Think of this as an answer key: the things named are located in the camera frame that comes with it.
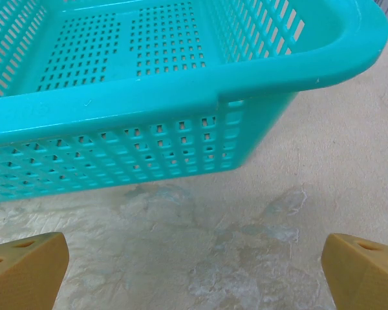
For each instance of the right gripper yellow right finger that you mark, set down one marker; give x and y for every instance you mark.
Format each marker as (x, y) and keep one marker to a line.
(365, 277)

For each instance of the teal perforated plastic basket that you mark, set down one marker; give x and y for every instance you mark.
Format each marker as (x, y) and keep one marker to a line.
(181, 100)

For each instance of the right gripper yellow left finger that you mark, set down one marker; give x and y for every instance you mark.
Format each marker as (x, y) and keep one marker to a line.
(22, 277)

